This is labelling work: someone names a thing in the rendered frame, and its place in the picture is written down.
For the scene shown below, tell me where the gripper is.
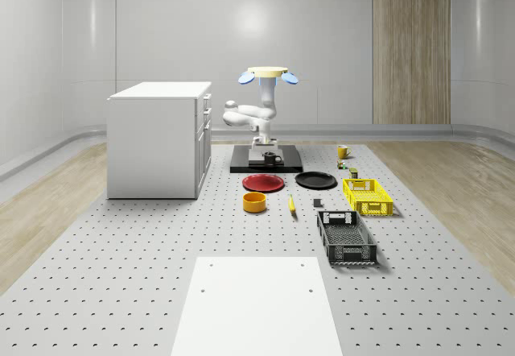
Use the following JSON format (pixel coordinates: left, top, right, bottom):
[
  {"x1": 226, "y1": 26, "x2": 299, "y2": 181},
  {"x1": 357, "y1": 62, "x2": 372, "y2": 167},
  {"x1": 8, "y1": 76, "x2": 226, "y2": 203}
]
[{"x1": 251, "y1": 135, "x2": 279, "y2": 151}]

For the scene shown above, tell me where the black stove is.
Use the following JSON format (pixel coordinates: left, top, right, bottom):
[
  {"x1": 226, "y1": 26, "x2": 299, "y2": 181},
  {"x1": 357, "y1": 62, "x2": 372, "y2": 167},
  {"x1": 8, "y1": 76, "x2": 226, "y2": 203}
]
[{"x1": 229, "y1": 143, "x2": 304, "y2": 174}]

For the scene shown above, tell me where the red plate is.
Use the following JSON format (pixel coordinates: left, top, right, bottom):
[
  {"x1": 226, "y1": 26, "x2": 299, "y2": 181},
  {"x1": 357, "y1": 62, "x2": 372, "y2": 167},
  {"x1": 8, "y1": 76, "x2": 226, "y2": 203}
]
[{"x1": 241, "y1": 173, "x2": 286, "y2": 193}]

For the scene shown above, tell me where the yellow bowl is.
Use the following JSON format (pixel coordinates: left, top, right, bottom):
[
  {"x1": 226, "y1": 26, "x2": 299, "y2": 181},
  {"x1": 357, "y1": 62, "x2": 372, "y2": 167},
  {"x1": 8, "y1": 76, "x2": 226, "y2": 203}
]
[{"x1": 242, "y1": 192, "x2": 268, "y2": 213}]

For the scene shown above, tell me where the black plate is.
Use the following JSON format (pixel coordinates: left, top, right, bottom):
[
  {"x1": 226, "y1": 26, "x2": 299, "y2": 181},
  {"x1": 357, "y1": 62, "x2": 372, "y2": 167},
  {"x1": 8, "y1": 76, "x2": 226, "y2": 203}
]
[{"x1": 295, "y1": 171, "x2": 338, "y2": 190}]

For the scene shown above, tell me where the white cabinet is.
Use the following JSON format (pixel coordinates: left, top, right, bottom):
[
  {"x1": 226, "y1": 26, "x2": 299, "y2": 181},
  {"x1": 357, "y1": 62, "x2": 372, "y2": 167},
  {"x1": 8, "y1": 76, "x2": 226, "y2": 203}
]
[{"x1": 106, "y1": 81, "x2": 213, "y2": 201}]

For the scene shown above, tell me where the yellow basket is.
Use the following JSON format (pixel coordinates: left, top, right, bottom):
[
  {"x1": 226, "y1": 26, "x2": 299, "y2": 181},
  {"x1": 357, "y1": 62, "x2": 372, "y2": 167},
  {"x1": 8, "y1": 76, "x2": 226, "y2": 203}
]
[{"x1": 342, "y1": 177, "x2": 395, "y2": 217}]

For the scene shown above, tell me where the dark grey basket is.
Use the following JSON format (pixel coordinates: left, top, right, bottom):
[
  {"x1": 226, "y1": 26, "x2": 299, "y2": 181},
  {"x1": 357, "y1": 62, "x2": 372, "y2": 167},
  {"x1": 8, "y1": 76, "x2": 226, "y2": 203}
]
[{"x1": 315, "y1": 209, "x2": 380, "y2": 267}]

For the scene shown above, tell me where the white board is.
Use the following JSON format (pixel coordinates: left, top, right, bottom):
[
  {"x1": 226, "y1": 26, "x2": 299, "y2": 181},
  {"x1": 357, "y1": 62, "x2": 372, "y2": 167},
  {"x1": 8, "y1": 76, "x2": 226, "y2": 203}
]
[{"x1": 171, "y1": 256, "x2": 344, "y2": 356}]

